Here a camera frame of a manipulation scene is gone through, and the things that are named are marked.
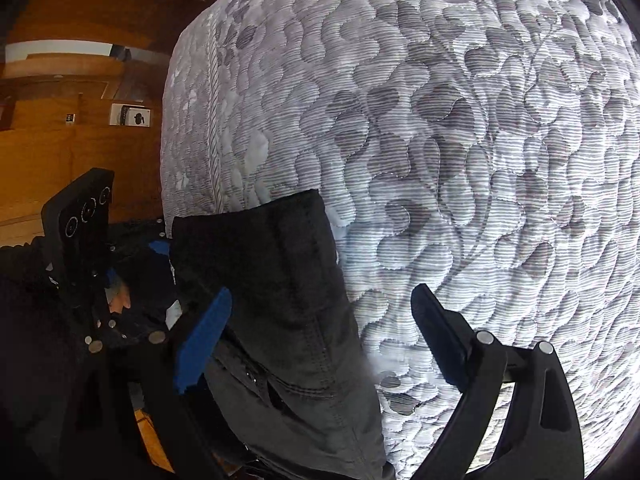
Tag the black pants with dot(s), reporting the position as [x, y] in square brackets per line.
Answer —
[288, 372]

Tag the person's left hand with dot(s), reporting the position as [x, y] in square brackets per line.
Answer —
[118, 298]

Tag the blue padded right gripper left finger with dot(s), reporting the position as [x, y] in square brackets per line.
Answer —
[188, 420]

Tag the white package on floor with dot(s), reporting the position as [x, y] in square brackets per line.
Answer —
[130, 115]

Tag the grey floral quilted bedspread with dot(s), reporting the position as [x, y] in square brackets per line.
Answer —
[486, 148]

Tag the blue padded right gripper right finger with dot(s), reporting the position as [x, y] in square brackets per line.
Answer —
[540, 438]

